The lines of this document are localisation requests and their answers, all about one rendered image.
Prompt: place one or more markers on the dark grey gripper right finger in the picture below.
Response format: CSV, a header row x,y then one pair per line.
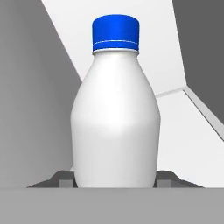
x,y
169,179

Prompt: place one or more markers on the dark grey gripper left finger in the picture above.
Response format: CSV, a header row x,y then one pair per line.
x,y
59,179

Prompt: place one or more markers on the grey fridge freezer, white inside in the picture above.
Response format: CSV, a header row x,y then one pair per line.
x,y
186,151

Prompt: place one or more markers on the white bottle with blue cap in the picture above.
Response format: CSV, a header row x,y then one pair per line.
x,y
115,122

